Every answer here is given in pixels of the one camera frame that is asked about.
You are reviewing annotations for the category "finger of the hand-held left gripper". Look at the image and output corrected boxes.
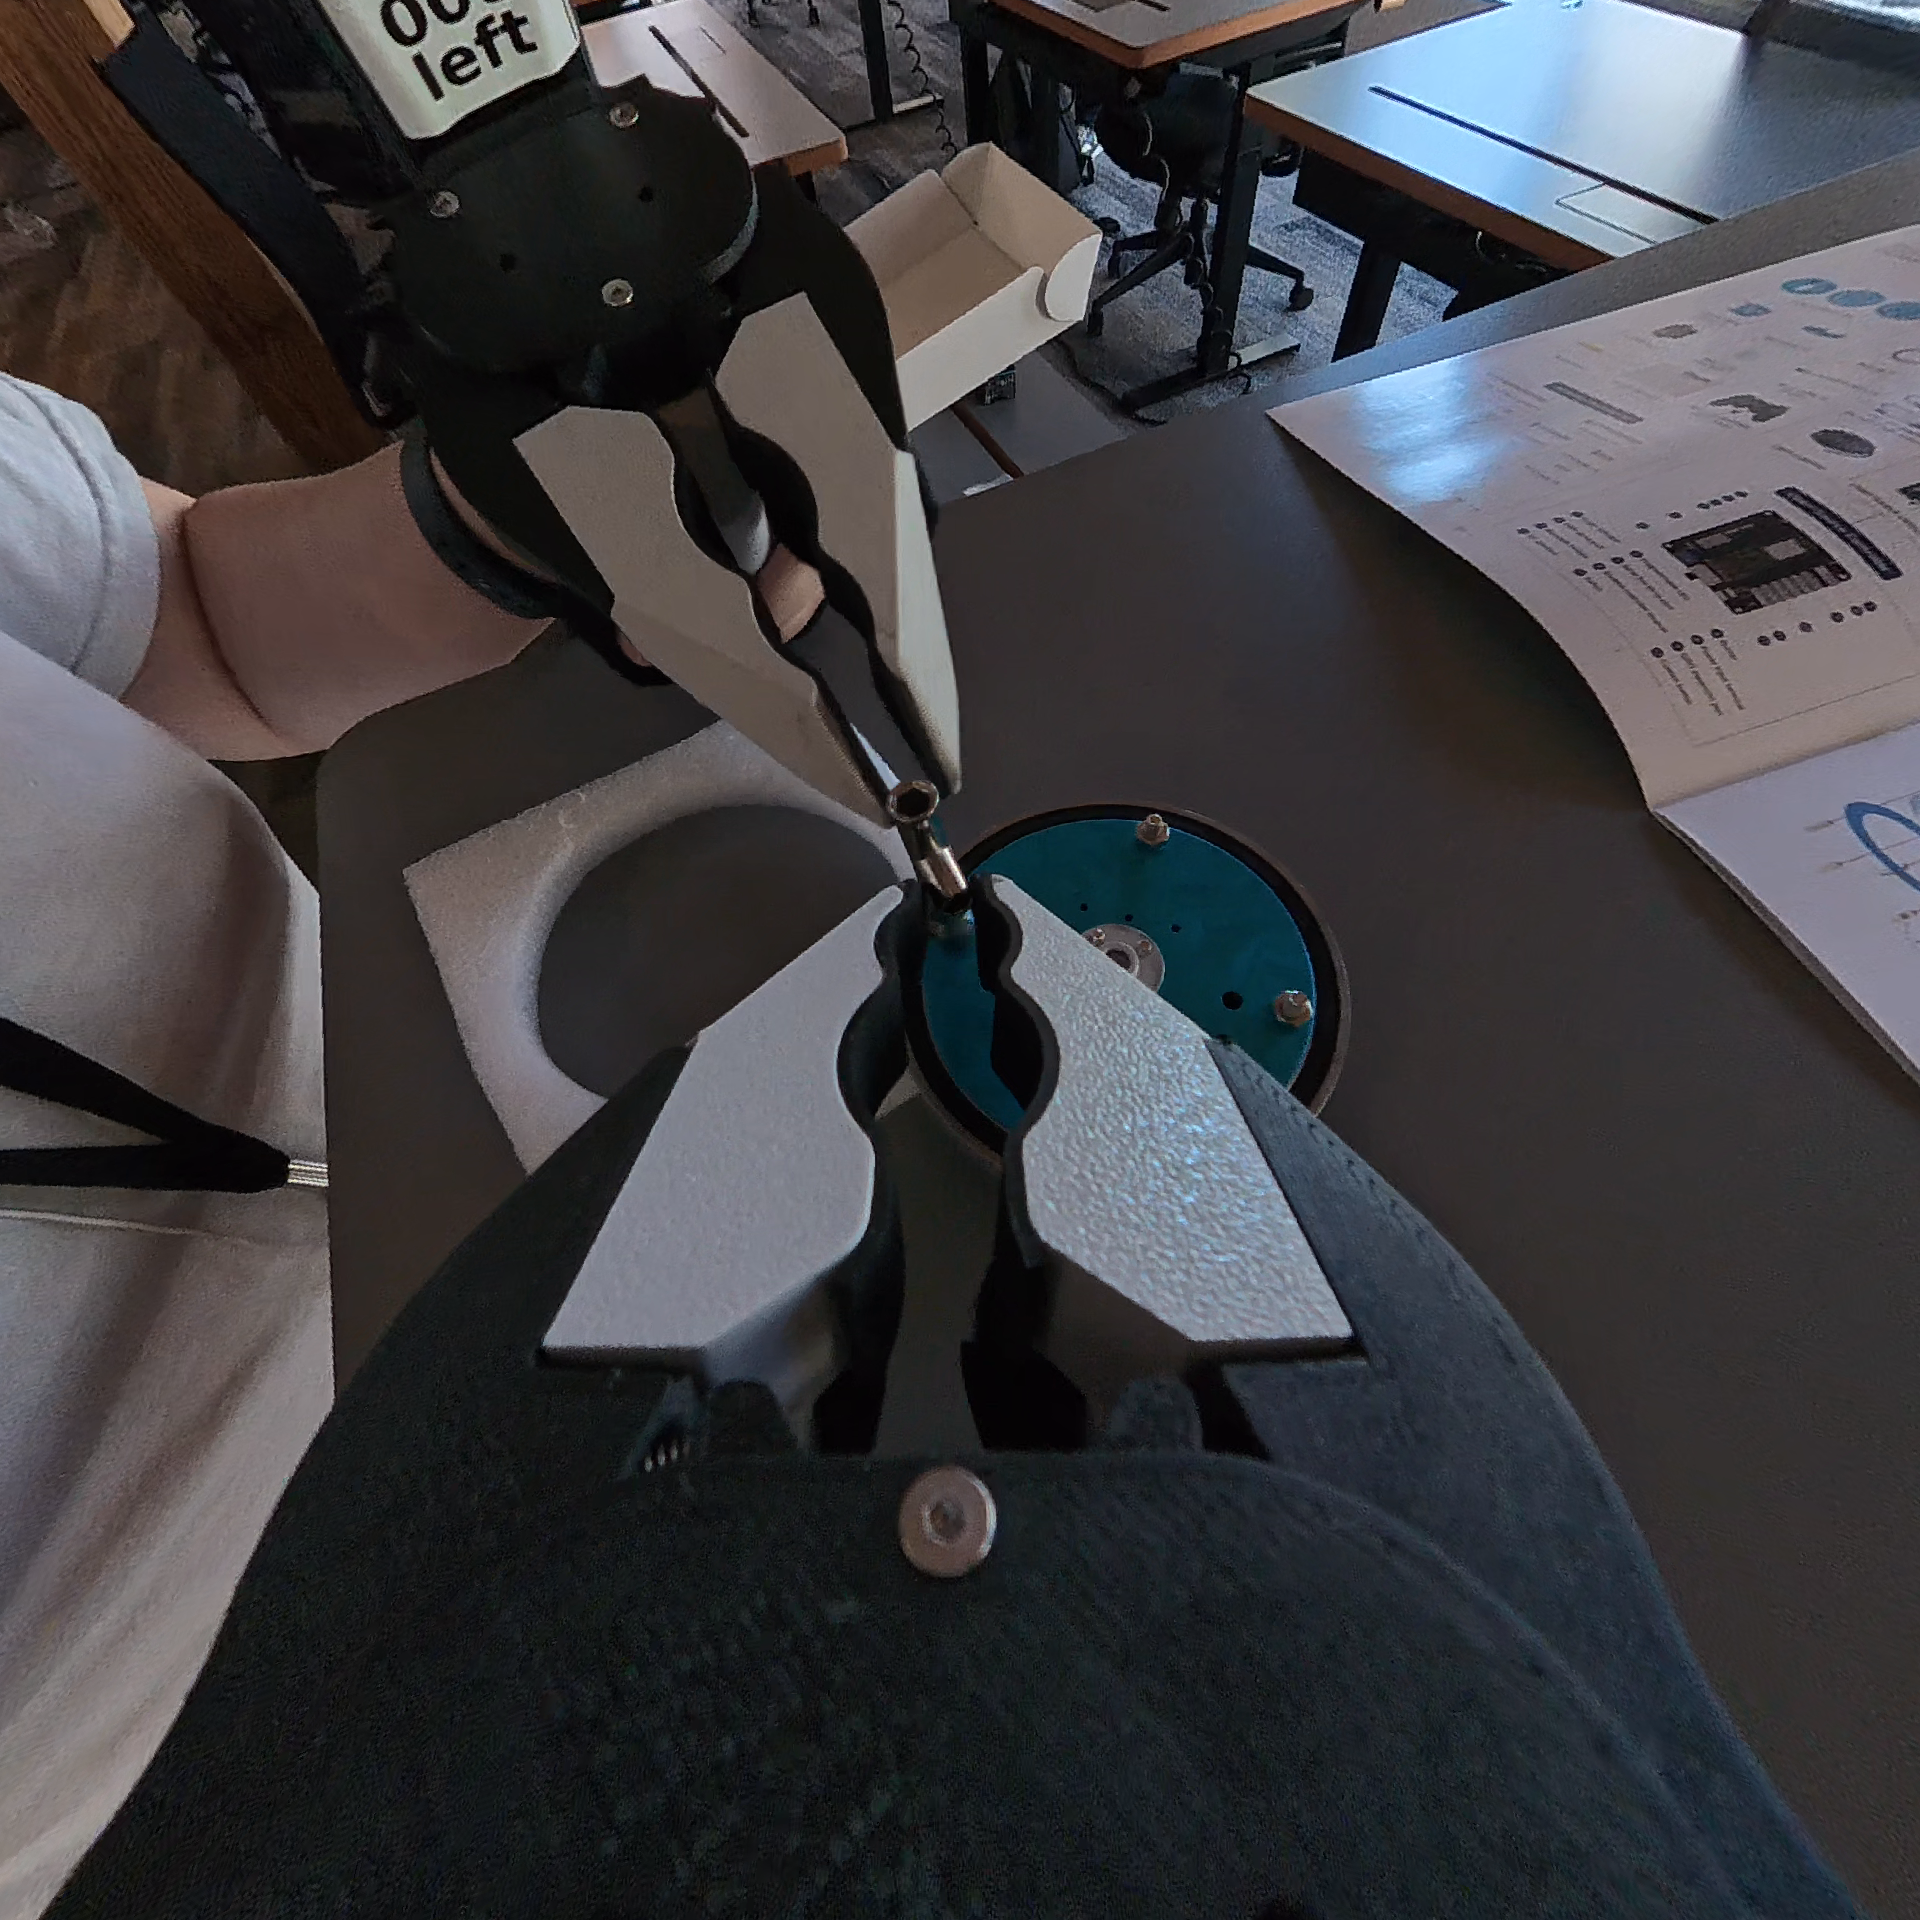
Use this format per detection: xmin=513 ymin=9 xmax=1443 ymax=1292
xmin=710 ymin=287 xmax=966 ymax=790
xmin=516 ymin=384 xmax=944 ymax=830

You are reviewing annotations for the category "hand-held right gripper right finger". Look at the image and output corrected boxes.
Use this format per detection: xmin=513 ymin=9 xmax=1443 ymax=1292
xmin=960 ymin=874 xmax=1354 ymax=1454

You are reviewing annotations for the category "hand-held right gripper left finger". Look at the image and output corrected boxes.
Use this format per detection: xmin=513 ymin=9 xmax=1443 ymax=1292
xmin=540 ymin=883 xmax=913 ymax=1454

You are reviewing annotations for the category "round blue base plate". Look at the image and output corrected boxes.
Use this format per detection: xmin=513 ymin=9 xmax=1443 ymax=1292
xmin=907 ymin=803 xmax=1353 ymax=1163

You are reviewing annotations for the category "small metal socket wrench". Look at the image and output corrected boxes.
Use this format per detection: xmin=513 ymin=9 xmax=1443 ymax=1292
xmin=883 ymin=774 xmax=977 ymax=942

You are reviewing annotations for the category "person's left forearm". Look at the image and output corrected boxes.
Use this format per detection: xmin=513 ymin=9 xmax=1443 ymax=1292
xmin=120 ymin=434 xmax=633 ymax=762

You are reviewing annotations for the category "tan top desk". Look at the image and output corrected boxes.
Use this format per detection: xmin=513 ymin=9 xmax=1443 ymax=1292
xmin=579 ymin=0 xmax=853 ymax=179

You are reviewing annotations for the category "dark grey desk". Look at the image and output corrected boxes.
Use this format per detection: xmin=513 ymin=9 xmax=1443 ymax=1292
xmin=307 ymin=149 xmax=1920 ymax=1920

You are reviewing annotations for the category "cluttered wood edged desk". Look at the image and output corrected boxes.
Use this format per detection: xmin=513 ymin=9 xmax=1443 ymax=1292
xmin=960 ymin=0 xmax=1371 ymax=164

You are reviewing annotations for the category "black wristband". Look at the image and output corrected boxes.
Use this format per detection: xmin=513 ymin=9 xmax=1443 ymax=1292
xmin=394 ymin=436 xmax=604 ymax=619

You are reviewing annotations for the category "open orange cardboard box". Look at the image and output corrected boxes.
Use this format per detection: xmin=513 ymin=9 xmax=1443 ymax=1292
xmin=843 ymin=143 xmax=1107 ymax=440

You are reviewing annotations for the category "white foam packing piece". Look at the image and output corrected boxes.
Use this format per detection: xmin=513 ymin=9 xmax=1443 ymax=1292
xmin=406 ymin=723 xmax=963 ymax=1176

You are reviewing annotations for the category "black office chair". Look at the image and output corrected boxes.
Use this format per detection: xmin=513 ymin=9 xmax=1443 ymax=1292
xmin=1086 ymin=66 xmax=1313 ymax=422

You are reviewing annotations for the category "open instruction booklet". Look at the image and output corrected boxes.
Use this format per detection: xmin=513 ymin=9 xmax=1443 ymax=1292
xmin=1266 ymin=224 xmax=1920 ymax=1084

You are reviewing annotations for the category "black lanyard strap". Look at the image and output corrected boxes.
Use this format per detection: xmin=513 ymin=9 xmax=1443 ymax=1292
xmin=0 ymin=1020 xmax=336 ymax=1203

